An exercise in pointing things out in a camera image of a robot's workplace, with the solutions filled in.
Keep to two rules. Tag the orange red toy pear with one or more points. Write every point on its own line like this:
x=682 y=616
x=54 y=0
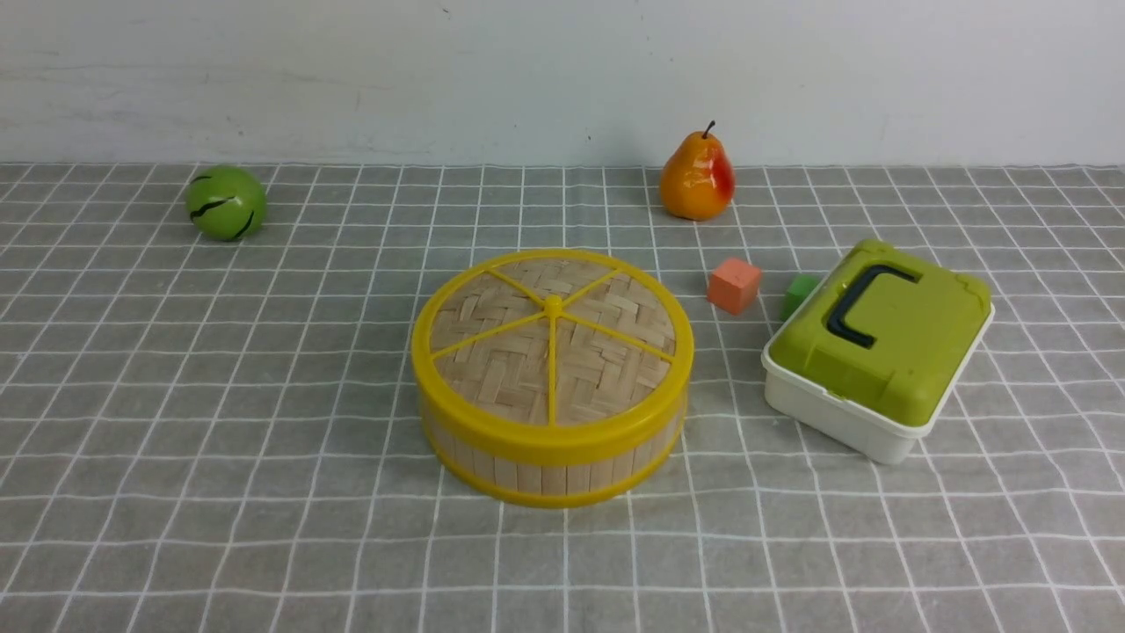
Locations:
x=698 y=182

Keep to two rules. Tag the grey checked tablecloth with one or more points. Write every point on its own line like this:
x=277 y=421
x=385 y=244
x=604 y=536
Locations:
x=210 y=437

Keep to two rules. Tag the orange foam cube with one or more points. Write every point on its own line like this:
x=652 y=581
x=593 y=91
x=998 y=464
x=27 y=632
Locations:
x=734 y=285

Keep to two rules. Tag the green ball with black stripes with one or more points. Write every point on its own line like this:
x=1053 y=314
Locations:
x=226 y=203

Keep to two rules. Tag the yellow bamboo steamer lid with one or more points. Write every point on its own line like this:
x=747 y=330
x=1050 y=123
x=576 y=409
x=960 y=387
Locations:
x=552 y=357

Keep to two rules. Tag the small green cube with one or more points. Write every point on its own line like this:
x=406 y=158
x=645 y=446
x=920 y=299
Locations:
x=800 y=288

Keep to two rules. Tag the yellow bamboo steamer basket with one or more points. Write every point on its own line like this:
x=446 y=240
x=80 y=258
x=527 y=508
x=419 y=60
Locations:
x=571 y=485

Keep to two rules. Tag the green lidded white storage box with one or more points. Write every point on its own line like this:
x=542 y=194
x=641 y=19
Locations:
x=872 y=356

